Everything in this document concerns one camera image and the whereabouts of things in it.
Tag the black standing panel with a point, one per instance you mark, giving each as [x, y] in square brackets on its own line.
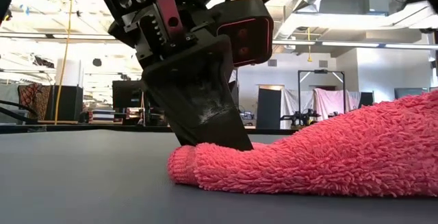
[268, 109]

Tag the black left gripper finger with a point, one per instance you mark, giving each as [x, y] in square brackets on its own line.
[195, 100]

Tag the black round ceiling fixture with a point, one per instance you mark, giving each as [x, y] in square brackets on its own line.
[97, 62]

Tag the yellow hanging pendant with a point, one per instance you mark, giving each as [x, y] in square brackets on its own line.
[309, 58]

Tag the large black monitor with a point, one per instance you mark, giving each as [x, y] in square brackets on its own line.
[126, 94]

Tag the black computer monitor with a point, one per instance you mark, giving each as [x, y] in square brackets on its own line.
[410, 92]

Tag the ceiling light bar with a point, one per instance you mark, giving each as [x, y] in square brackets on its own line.
[410, 46]
[294, 41]
[349, 44]

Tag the pink draped cloth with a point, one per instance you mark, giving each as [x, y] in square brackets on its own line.
[326, 100]

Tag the white draped cloth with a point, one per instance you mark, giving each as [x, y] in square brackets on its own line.
[291, 104]

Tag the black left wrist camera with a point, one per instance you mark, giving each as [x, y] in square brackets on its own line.
[246, 35]

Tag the pink terry towel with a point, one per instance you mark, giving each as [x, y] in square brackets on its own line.
[308, 159]

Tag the red patterned cloth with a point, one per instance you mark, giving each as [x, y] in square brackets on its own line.
[34, 100]

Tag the black box cabinet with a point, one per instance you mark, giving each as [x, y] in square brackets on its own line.
[68, 102]

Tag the stack of books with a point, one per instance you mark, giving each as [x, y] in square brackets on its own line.
[102, 116]

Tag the black station frame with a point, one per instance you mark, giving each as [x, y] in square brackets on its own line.
[299, 90]

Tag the white column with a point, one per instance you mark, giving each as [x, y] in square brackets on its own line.
[70, 73]

